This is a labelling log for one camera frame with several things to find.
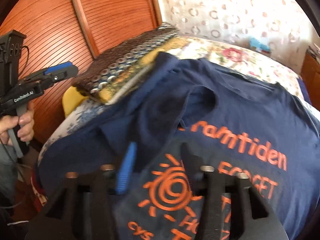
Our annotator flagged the navy t-shirt orange print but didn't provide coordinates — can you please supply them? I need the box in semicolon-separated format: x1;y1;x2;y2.
38;53;319;239

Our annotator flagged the person's left hand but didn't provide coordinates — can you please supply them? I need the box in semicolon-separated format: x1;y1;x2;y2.
0;100;35;146

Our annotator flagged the yellow plush toy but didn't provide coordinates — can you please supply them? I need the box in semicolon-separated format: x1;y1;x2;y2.
62;86;88;118

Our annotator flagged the wooden louvered wardrobe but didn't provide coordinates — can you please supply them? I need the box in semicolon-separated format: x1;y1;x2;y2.
0;0;163;144

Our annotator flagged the dark patterned circle pillow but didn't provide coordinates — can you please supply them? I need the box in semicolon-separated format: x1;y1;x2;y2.
72;22;178;95

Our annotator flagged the floral bed quilt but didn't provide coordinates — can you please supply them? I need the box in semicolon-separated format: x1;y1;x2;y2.
164;35;304;98

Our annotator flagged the wooden side cabinet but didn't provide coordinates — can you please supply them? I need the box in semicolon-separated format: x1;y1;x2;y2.
300;50;320;110

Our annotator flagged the blue tissue box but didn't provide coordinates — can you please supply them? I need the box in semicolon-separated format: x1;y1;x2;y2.
249;37;271;54

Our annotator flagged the sheer circle pattern curtain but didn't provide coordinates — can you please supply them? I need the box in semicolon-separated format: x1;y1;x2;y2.
158;0;319;73

